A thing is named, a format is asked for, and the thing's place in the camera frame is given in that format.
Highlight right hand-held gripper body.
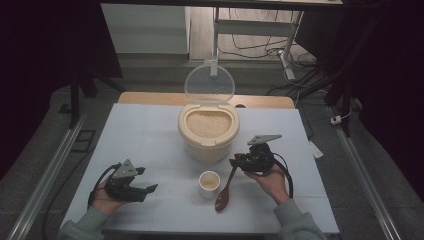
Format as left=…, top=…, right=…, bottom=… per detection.
left=235, top=134, right=283, bottom=175

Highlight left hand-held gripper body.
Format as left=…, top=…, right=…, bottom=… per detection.
left=104, top=158, right=148, bottom=204

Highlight beige rice container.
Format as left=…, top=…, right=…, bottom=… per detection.
left=177, top=102, right=241, bottom=164

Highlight white cup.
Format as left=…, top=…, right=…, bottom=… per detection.
left=198, top=170, right=221, bottom=200

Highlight brown wooden spoon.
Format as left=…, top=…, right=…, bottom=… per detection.
left=214, top=165, right=239, bottom=214

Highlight rice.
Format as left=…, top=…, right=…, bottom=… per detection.
left=185, top=110, right=233, bottom=139

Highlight person's left hand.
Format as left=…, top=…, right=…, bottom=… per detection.
left=90, top=179, right=132, bottom=217

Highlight person's right hand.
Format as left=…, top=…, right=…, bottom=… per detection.
left=244, top=162, right=291, bottom=206

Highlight pale blue table sheet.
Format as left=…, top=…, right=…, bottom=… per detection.
left=61, top=102, right=340, bottom=234

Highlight white paper tag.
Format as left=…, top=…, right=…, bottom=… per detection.
left=307, top=139, right=325, bottom=160

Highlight clear round container lid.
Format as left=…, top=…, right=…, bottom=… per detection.
left=184, top=63, right=236, bottom=105

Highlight black stand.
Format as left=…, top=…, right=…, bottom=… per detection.
left=293, top=13, right=388, bottom=138
left=58, top=64, right=127, bottom=130

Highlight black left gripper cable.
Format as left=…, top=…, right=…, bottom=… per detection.
left=87, top=162, right=122, bottom=211

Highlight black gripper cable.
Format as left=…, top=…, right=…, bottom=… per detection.
left=270, top=152, right=295, bottom=200
left=87, top=162, right=122, bottom=211

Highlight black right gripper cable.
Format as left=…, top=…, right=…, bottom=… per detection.
left=270, top=152, right=295, bottom=200

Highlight black floor frame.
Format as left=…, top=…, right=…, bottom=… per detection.
left=70, top=129, right=97, bottom=154

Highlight aluminium rail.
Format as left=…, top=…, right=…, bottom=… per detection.
left=327, top=105, right=404, bottom=240
left=6, top=112, right=90, bottom=240

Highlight black floor cables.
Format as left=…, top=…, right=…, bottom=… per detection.
left=218, top=8, right=318, bottom=69

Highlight white desk frame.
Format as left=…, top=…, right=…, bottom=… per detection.
left=210, top=6, right=305, bottom=81

